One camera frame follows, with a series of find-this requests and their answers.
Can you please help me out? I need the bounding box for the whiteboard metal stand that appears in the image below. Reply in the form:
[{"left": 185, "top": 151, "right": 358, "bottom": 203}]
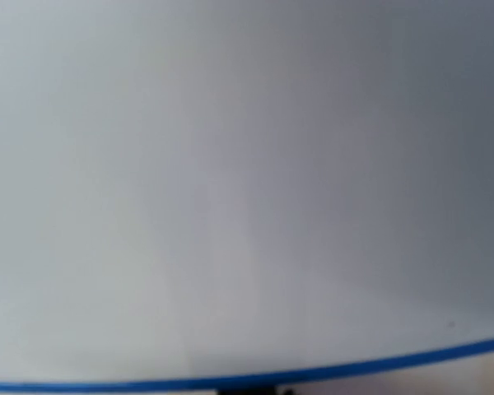
[{"left": 217, "top": 386, "right": 296, "bottom": 395}]

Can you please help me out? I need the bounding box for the blue framed whiteboard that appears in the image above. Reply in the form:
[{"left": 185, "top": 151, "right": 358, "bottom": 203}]
[{"left": 0, "top": 1, "right": 494, "bottom": 393}]

